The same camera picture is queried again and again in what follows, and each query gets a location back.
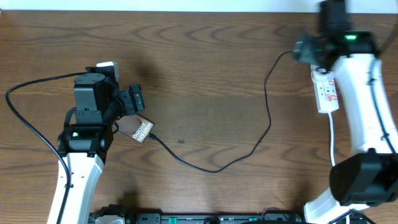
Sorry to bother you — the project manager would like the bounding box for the white power strip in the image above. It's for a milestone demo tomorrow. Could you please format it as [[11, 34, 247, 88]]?
[[310, 65, 339, 114]]

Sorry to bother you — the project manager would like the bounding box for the black mounting rail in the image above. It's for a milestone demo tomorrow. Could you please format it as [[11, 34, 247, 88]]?
[[88, 204, 306, 224]]

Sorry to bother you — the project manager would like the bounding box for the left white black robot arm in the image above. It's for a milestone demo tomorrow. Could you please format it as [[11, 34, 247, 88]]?
[[47, 62, 144, 223]]

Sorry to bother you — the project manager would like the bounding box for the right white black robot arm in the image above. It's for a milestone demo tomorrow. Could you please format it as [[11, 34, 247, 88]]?
[[294, 1, 397, 223]]

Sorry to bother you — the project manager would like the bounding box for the black charger cable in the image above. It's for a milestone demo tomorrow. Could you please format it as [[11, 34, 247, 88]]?
[[147, 50, 296, 174]]

